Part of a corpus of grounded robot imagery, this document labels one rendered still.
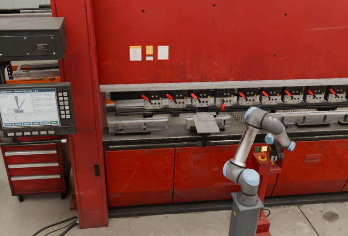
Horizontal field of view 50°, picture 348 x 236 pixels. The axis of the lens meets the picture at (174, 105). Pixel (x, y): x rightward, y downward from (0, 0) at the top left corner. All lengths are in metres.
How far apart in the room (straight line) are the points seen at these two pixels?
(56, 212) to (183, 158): 1.34
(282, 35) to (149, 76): 1.09
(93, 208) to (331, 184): 2.27
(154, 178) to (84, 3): 1.63
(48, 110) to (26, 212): 1.63
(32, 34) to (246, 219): 1.84
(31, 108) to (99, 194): 1.16
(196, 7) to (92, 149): 1.35
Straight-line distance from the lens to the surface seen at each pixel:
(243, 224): 2.77
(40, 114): 2.48
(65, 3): 2.57
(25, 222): 3.79
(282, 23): 3.03
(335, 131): 3.58
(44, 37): 2.28
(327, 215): 4.00
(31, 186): 3.81
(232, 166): 2.63
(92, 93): 2.77
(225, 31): 2.90
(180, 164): 3.28
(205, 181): 3.45
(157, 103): 3.05
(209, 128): 3.02
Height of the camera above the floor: 2.59
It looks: 29 degrees down
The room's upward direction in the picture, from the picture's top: 2 degrees clockwise
